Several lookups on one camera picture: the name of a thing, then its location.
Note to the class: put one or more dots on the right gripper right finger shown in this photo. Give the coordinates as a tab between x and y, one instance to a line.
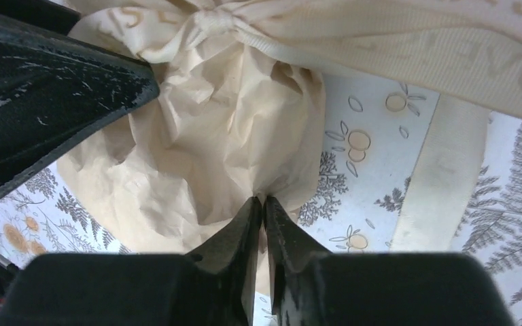
290	251

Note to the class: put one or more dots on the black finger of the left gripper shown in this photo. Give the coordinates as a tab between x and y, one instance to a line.
56	91

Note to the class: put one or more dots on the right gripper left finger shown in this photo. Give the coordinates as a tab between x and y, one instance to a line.
221	286

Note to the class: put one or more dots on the colourful flower bouquet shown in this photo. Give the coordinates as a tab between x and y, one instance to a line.
242	101

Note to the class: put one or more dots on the cream ribbon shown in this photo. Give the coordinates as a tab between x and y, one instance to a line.
444	177

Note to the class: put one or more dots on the floral patterned table mat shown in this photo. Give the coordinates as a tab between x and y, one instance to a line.
381	187

